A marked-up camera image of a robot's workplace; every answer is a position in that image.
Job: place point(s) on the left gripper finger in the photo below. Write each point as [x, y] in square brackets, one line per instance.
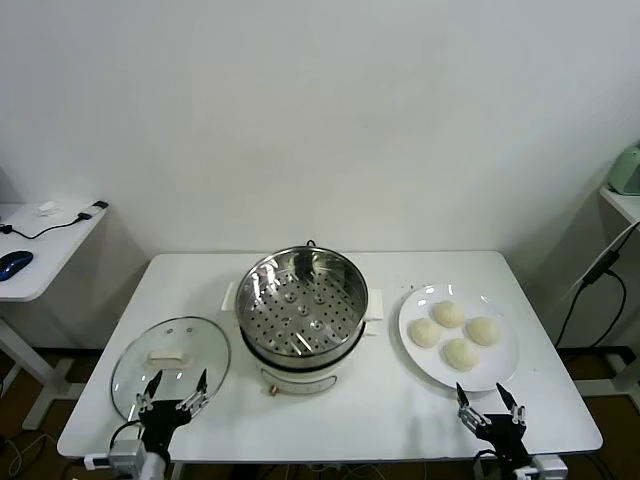
[154, 384]
[201, 384]

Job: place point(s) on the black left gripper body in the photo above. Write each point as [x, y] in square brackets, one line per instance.
[162, 417]

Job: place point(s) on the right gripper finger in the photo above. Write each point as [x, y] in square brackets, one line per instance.
[462, 397]
[506, 395]

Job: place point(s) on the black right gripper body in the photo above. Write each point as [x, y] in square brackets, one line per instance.
[502, 432]

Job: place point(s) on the glass pot lid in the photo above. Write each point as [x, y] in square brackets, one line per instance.
[170, 360]

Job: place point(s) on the white steamed baozi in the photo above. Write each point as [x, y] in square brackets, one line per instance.
[483, 330]
[448, 314]
[426, 332]
[461, 354]

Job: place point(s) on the stainless steel steamer basket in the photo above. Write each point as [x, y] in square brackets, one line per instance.
[345, 285]

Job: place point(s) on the white round plate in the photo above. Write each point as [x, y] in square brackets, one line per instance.
[495, 367]

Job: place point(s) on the white electric cooker base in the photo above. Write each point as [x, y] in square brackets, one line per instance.
[300, 382]

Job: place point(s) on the white side desk with mouse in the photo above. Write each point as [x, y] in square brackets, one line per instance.
[50, 250]

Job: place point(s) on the blue computer mouse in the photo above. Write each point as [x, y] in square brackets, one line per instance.
[15, 262]

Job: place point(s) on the black and grey adapter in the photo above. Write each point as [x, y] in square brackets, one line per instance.
[92, 209]

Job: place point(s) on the small white desk object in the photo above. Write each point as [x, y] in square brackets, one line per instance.
[47, 208]

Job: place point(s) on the white side desk with appliance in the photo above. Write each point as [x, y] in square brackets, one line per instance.
[622, 202]

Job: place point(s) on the mint green appliance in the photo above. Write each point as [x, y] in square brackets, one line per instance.
[627, 170]

